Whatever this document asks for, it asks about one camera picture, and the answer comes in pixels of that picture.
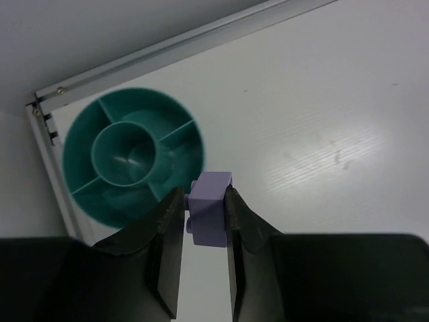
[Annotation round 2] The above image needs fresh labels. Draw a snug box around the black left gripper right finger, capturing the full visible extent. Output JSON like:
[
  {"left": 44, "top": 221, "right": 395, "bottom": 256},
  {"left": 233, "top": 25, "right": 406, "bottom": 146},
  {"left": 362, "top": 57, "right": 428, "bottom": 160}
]
[{"left": 225, "top": 187, "right": 428, "bottom": 321}]

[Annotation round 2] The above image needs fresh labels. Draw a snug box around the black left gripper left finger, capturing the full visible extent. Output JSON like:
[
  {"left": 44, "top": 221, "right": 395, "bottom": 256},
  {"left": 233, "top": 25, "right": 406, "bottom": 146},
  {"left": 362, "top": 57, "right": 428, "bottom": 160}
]
[{"left": 1, "top": 188, "right": 185, "bottom": 321}]

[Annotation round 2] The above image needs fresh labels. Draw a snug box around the purple lego brick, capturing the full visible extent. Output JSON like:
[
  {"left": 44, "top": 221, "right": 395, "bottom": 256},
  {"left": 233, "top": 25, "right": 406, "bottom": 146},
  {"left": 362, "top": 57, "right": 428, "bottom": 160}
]
[{"left": 185, "top": 172, "right": 233, "bottom": 248}]

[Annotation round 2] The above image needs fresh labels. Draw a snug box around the teal divided round container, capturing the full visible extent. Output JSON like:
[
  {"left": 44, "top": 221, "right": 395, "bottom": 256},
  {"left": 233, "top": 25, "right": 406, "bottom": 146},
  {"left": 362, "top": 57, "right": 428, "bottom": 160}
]
[{"left": 62, "top": 88, "right": 204, "bottom": 229}]

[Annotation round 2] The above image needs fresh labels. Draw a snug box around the aluminium table edge rail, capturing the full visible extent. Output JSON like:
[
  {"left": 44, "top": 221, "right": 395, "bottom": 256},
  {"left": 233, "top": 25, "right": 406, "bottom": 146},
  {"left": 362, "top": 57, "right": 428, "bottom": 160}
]
[{"left": 26, "top": 1, "right": 329, "bottom": 244}]

